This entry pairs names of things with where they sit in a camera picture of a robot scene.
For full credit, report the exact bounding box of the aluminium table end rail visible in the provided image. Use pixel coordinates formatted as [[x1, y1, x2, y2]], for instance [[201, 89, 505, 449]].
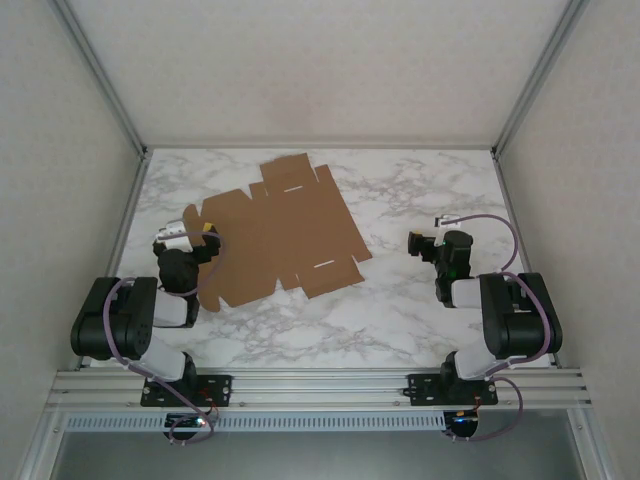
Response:
[[143, 143, 497, 151]]

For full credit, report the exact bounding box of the wide aluminium base rail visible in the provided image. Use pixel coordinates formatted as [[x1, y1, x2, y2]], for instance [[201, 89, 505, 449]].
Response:
[[42, 368, 594, 414]]

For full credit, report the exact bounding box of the brown cardboard box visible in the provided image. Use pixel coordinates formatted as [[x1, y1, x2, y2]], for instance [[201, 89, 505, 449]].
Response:
[[182, 153, 374, 314]]

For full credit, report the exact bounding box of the aluminium frame post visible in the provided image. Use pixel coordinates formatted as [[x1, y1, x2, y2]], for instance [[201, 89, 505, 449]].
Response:
[[491, 0, 592, 157], [48, 0, 150, 157]]

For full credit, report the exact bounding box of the grey slotted cable duct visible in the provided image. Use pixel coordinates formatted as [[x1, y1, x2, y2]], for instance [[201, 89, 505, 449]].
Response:
[[64, 412, 449, 432]]

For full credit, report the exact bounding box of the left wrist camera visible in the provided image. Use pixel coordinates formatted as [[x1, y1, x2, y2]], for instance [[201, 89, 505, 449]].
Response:
[[152, 218, 195, 254]]

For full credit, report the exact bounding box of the electronics board with lights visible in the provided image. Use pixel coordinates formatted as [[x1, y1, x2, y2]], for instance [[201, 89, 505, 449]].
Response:
[[164, 412, 209, 430], [446, 409, 482, 437]]

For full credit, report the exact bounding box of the aluminium table side rail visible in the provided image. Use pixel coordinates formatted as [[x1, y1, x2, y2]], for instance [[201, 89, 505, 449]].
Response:
[[74, 149, 152, 372], [492, 149, 560, 369]]

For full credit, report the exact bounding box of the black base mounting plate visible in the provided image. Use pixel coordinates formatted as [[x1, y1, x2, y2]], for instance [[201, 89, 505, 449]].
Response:
[[139, 374, 234, 407], [407, 372, 500, 406]]

